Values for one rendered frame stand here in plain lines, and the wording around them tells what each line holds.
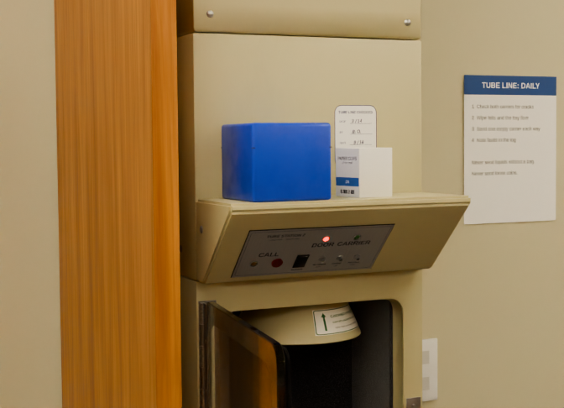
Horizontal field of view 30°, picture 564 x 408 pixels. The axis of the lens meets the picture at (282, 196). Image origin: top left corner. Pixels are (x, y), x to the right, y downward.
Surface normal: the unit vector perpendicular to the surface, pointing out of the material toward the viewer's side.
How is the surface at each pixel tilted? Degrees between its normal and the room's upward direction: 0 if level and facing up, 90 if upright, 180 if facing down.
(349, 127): 90
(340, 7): 90
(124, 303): 90
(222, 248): 135
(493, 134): 90
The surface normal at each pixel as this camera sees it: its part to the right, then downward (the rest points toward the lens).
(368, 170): 0.53, 0.04
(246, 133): -0.91, 0.03
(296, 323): -0.02, -0.36
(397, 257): 0.29, 0.74
